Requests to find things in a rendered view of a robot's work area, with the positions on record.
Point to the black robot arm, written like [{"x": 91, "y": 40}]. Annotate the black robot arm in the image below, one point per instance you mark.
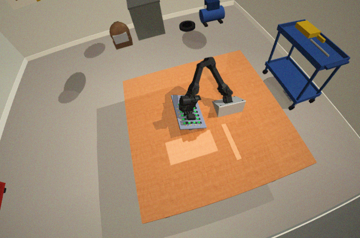
[{"x": 191, "y": 98}]

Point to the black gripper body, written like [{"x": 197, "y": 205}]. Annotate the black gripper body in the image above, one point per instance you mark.
[{"x": 189, "y": 115}]

